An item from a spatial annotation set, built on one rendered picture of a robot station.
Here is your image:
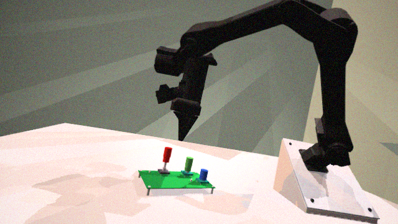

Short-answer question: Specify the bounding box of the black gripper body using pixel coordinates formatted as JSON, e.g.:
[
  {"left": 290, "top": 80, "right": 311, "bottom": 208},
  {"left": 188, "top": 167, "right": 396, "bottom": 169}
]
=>
[{"left": 170, "top": 77, "right": 205, "bottom": 116}]

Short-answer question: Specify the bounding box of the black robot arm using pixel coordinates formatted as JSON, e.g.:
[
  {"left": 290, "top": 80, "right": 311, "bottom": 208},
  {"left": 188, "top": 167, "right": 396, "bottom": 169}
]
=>
[{"left": 154, "top": 0, "right": 358, "bottom": 173}]

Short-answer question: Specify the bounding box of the green circuit board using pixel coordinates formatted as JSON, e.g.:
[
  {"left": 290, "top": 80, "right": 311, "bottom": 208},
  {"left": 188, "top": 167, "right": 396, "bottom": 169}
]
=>
[{"left": 138, "top": 147, "right": 216, "bottom": 196}]

